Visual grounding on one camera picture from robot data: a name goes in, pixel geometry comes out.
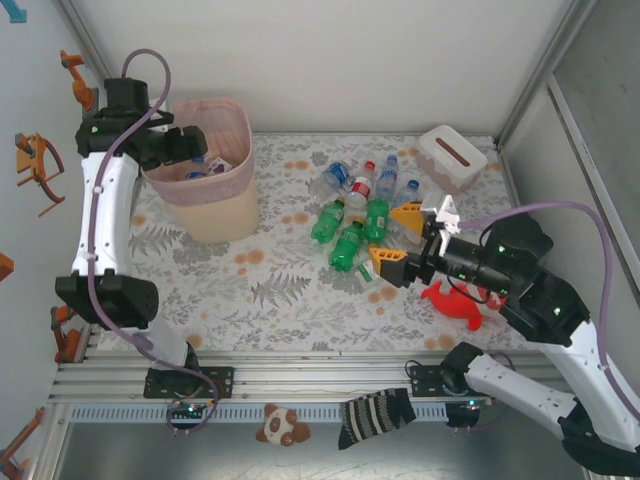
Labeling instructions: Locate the brown white panda plush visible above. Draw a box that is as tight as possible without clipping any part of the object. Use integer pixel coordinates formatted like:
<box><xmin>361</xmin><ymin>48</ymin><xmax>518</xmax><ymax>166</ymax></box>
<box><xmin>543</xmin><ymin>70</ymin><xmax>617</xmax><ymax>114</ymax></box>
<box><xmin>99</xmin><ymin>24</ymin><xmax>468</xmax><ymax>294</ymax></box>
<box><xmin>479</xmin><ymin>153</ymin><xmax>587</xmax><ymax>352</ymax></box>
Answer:
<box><xmin>255</xmin><ymin>402</ymin><xmax>312</xmax><ymax>447</ymax></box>

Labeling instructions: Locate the floral tablecloth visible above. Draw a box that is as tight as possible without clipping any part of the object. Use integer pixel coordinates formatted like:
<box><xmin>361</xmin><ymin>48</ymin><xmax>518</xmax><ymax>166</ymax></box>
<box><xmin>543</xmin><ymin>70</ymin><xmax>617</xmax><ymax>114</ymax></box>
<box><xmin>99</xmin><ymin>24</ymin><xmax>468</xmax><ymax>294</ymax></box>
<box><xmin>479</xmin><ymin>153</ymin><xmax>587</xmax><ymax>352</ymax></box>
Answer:
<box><xmin>107</xmin><ymin>133</ymin><xmax>551</xmax><ymax>354</ymax></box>

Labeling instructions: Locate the white tissue box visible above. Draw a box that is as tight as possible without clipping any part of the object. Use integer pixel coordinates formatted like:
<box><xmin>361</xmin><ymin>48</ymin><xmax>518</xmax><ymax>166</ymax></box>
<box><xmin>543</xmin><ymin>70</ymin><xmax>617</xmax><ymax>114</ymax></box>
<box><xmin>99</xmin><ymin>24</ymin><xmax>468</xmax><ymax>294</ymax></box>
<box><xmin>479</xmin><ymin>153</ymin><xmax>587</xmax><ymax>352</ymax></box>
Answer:
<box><xmin>417</xmin><ymin>123</ymin><xmax>489</xmax><ymax>195</ymax></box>

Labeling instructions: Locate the aluminium frame post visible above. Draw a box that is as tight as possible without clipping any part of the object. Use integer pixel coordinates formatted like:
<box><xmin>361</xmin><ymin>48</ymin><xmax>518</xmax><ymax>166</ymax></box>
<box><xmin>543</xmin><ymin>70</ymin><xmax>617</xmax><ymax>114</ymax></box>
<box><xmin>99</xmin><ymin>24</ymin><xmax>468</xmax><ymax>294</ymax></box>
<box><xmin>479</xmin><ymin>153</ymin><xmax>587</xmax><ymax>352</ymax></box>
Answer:
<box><xmin>57</xmin><ymin>0</ymin><xmax>114</xmax><ymax>81</ymax></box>
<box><xmin>492</xmin><ymin>0</ymin><xmax>600</xmax><ymax>149</ymax></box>

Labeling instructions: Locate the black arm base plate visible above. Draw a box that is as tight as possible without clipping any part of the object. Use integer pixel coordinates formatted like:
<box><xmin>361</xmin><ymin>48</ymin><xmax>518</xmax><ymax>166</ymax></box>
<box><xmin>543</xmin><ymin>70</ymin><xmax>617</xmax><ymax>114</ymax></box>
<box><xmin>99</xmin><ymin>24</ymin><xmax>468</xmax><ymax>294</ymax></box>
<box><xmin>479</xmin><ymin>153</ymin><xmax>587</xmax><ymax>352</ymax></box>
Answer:
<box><xmin>143</xmin><ymin>366</ymin><xmax>236</xmax><ymax>400</ymax></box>
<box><xmin>408</xmin><ymin>363</ymin><xmax>501</xmax><ymax>400</ymax></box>

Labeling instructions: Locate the red shark toy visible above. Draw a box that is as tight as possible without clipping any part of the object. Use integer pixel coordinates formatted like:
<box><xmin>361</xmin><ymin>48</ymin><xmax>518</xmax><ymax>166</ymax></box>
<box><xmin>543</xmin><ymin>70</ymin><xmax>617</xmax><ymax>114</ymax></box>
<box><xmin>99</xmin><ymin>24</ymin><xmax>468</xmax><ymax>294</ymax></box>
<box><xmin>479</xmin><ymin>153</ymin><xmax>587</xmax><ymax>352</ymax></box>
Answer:
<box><xmin>419</xmin><ymin>279</ymin><xmax>487</xmax><ymax>332</ymax></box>

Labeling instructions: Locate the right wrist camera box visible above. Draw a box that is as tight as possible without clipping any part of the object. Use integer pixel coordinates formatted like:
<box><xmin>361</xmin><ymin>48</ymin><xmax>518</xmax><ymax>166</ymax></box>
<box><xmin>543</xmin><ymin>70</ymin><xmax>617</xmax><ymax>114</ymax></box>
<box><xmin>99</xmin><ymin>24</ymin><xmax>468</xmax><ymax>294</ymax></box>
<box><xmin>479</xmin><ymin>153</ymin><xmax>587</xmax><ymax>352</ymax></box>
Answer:
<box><xmin>422</xmin><ymin>193</ymin><xmax>461</xmax><ymax>234</ymax></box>

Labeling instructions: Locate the crushed blue label bottle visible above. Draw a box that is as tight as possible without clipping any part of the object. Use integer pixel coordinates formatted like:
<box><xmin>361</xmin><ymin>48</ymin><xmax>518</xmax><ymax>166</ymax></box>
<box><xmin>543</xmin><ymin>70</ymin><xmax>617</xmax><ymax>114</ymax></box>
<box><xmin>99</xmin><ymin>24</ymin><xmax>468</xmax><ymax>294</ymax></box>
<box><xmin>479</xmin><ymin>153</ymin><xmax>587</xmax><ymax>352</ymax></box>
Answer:
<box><xmin>307</xmin><ymin>158</ymin><xmax>354</xmax><ymax>199</ymax></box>

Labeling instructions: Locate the white slotted cable tray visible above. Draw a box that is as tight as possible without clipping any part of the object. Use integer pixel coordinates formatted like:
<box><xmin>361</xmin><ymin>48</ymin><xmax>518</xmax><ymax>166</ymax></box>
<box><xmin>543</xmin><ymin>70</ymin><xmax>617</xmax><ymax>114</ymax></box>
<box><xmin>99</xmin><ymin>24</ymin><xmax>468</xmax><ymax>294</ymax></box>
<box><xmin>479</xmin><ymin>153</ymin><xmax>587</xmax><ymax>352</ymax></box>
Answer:
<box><xmin>67</xmin><ymin>403</ymin><xmax>451</xmax><ymax>424</ymax></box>

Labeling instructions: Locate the grey side panel bar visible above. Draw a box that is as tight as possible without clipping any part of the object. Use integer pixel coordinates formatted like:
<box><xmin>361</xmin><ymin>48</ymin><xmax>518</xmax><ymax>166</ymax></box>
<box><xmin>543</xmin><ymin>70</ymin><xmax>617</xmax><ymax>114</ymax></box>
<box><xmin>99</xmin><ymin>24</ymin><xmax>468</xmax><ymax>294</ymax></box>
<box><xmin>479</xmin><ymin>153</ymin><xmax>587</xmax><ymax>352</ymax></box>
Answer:
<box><xmin>544</xmin><ymin>74</ymin><xmax>640</xmax><ymax>306</ymax></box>

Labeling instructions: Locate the aluminium rail beam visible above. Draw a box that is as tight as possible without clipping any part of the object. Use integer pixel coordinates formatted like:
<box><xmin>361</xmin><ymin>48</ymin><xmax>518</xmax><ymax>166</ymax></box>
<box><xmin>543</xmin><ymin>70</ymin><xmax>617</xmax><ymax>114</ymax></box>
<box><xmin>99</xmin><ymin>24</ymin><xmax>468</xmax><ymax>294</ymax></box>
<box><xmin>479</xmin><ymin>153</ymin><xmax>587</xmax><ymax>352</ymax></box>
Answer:
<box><xmin>47</xmin><ymin>349</ymin><xmax>604</xmax><ymax>404</ymax></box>

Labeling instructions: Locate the lime label clear bottle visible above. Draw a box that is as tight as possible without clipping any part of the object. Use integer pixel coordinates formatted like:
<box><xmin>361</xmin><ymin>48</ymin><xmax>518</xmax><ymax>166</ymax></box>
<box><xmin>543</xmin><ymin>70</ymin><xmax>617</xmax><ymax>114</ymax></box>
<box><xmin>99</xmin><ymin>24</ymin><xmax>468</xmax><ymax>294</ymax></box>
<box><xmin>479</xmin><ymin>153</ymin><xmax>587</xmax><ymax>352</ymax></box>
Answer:
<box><xmin>355</xmin><ymin>257</ymin><xmax>386</xmax><ymax>291</ymax></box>

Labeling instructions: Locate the red toothy monster toy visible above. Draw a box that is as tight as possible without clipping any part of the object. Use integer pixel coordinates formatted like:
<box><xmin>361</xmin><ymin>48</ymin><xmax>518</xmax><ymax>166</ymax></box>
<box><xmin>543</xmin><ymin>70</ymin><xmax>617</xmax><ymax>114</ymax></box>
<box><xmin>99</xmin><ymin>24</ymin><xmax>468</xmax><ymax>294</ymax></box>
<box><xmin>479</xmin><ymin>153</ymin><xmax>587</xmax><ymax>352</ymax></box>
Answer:
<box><xmin>467</xmin><ymin>283</ymin><xmax>507</xmax><ymax>312</ymax></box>

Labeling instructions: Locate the beige bin with pink liner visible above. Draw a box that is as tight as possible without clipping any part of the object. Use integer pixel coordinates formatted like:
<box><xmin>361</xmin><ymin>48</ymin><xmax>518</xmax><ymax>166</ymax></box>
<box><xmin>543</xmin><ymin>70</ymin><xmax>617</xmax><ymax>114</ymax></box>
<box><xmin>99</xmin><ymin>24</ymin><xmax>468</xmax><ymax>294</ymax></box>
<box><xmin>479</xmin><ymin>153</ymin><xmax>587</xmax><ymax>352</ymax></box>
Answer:
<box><xmin>141</xmin><ymin>97</ymin><xmax>261</xmax><ymax>245</ymax></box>

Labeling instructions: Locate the black white striped sock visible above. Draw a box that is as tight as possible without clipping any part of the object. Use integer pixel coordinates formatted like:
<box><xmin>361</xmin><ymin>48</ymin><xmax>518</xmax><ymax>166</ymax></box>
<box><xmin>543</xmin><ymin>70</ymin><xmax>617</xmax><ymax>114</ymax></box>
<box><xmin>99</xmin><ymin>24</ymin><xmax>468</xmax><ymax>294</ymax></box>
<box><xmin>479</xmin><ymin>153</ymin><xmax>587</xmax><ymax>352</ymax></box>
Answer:
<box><xmin>337</xmin><ymin>387</ymin><xmax>418</xmax><ymax>451</ymax></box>

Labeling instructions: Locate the red label red-cap bottle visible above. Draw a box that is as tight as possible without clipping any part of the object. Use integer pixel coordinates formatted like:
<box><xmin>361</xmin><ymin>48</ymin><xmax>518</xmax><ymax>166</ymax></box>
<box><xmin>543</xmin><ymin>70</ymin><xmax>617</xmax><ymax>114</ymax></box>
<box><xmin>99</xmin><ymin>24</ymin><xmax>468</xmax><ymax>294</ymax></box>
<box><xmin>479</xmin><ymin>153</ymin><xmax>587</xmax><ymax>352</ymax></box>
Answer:
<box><xmin>344</xmin><ymin>160</ymin><xmax>377</xmax><ymax>209</ymax></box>

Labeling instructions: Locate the small lit circuit board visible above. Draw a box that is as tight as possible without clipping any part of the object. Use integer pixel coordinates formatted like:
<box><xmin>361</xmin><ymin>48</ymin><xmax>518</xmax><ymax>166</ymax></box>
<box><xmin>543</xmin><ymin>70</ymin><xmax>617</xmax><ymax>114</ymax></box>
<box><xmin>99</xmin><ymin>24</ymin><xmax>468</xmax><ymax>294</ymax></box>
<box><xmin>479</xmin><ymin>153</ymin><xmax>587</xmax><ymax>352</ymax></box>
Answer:
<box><xmin>167</xmin><ymin>399</ymin><xmax>206</xmax><ymax>419</ymax></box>
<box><xmin>447</xmin><ymin>399</ymin><xmax>484</xmax><ymax>427</ymax></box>

